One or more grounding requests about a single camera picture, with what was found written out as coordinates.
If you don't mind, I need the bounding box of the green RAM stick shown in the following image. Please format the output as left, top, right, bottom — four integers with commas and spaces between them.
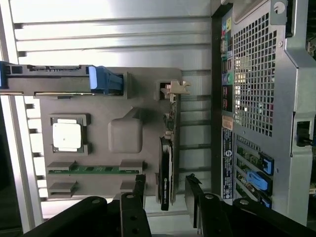
48, 166, 143, 175

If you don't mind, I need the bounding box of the silver CPU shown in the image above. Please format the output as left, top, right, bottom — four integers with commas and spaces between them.
52, 118, 82, 152

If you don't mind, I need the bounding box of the grey parts rack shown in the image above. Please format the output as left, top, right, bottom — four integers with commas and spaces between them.
0, 64, 183, 205

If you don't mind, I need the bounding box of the black PC case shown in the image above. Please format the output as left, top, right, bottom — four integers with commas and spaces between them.
211, 0, 316, 237

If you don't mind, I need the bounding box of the hard disk in blue caddy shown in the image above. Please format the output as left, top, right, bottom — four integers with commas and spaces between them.
0, 61, 124, 97

